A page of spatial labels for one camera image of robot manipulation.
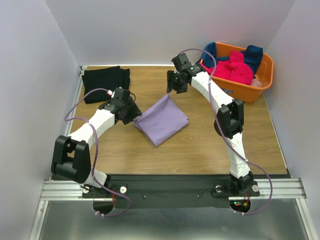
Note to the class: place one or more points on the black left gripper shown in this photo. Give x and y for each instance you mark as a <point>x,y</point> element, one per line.
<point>135,112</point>

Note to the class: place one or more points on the folded black t shirt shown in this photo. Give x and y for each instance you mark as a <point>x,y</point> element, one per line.
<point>106,78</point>

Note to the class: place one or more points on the pale pink garment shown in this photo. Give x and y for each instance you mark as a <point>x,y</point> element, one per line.
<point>257,83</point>

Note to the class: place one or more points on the aluminium frame rail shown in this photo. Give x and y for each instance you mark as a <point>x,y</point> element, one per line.
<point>285,188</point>

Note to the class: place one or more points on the dark blue t shirt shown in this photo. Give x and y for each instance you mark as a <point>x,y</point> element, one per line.
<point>252,55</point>

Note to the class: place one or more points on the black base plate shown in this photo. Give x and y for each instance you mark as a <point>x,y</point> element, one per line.
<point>174,191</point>

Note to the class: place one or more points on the orange plastic laundry basket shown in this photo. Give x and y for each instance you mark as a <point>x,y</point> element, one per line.
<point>247,93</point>

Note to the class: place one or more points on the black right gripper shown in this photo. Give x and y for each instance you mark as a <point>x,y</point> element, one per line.
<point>175,81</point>

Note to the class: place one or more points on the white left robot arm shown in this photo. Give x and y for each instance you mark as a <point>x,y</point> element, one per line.
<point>71,154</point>

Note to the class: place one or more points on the lavender t shirt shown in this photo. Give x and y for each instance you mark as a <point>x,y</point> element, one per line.
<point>161,121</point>

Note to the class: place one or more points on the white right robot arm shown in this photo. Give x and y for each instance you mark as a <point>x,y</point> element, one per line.
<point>228,113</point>

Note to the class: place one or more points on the pink t shirt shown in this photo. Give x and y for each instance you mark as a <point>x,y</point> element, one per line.
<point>234,69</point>

